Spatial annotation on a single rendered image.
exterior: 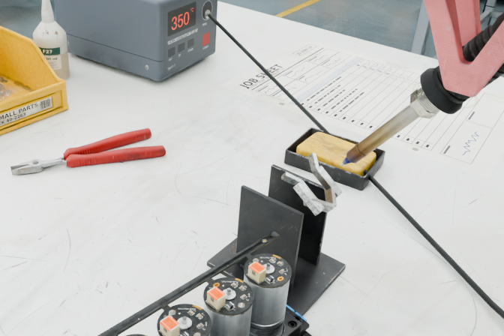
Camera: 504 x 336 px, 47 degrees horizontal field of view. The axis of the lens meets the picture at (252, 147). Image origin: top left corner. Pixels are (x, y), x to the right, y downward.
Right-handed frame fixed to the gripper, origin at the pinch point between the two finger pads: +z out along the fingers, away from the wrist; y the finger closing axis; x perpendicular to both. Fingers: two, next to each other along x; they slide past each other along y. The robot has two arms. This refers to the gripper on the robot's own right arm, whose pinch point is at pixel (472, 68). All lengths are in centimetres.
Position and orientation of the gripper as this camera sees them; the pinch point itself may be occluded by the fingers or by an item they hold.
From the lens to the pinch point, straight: 28.3
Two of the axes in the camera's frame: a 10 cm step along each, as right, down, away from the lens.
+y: -5.9, 3.8, -7.2
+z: -0.6, 8.6, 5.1
